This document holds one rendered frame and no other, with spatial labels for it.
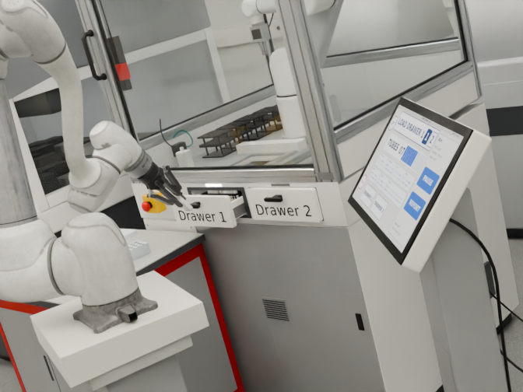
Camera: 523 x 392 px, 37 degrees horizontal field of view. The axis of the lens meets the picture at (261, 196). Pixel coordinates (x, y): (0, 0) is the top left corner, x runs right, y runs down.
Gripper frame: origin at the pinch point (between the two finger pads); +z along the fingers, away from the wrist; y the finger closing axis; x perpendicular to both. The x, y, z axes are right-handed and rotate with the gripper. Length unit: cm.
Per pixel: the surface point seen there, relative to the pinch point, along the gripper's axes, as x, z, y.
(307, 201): -43.1, 10.8, 8.7
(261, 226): -17.9, 20.3, 4.3
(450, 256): -108, -4, -16
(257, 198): -21.4, 10.3, 9.0
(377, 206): -92, -16, -10
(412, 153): -103, -23, 0
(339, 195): -55, 11, 11
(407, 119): -94, -20, 13
